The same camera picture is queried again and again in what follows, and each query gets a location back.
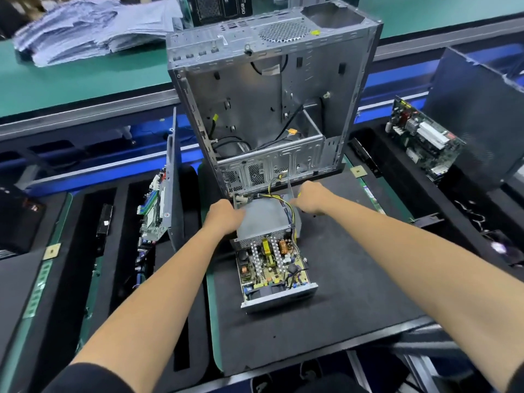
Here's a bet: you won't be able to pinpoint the black foam work mat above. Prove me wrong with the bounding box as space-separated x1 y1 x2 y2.
0 192 65 382
198 155 431 376

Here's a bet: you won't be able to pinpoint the person's right hand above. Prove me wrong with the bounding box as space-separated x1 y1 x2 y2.
292 180 341 219

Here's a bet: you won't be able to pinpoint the person's black clothing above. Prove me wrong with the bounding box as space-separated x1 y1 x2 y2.
41 362 524 393

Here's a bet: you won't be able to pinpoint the stack of grey paper sheets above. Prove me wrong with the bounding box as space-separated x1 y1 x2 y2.
12 0 185 69

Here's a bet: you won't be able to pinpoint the black rectangular device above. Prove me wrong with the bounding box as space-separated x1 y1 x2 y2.
0 184 47 260

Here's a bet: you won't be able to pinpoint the black foam tray with recess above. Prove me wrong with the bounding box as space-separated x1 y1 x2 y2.
344 118 524 279

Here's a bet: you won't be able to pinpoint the silver metal computer case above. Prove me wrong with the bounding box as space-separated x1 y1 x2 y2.
166 0 384 201

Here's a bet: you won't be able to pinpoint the black foam tray with slots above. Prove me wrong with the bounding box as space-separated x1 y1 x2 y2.
16 171 214 393

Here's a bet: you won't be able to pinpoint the blue data cables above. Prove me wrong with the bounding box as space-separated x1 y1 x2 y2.
131 256 154 285

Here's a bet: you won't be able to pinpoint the large black metal panel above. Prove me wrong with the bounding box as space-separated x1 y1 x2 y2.
424 46 524 193

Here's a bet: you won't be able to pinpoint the person's left forearm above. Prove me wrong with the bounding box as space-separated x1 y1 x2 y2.
69 229 230 393

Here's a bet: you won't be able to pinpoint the long green memory strip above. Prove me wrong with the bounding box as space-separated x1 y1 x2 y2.
74 256 105 353
0 192 75 393

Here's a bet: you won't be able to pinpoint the silver power supply unit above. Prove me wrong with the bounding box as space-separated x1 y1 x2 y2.
231 194 320 313

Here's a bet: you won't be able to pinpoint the person's left hand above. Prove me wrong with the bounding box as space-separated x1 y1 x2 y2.
200 198 248 242

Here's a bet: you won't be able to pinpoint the grey metal conveyor rail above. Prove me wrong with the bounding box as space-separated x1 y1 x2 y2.
0 16 524 142

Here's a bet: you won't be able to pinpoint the small black lit fan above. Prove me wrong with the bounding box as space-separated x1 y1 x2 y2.
485 229 524 263

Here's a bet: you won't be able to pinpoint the dark grey case side panel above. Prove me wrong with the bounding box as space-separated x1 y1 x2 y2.
159 108 187 252

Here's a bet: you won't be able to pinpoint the green conveyor belt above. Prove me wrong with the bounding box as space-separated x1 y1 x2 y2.
0 0 524 120

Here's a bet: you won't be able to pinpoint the person's right forearm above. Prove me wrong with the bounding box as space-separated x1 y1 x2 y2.
323 196 524 393

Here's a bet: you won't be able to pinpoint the small black metal bracket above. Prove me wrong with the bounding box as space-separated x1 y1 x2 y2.
412 211 445 231

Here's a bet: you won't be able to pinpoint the small black rectangular component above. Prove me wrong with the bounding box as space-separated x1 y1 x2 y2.
94 202 116 241

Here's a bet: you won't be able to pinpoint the green board with white parts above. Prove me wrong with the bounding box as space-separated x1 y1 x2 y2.
385 96 468 181

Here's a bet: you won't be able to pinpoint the green motherboard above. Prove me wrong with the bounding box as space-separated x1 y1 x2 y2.
135 168 169 246

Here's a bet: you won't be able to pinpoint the black cardboard box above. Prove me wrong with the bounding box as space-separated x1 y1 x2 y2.
187 0 255 28

